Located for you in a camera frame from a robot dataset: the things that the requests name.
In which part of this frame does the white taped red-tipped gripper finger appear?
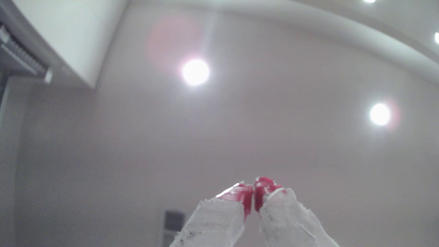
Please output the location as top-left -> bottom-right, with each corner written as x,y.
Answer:
254,177 -> 340,247
170,183 -> 254,247

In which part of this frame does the grey wall vent grille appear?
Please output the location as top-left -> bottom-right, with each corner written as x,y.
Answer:
162,210 -> 186,247

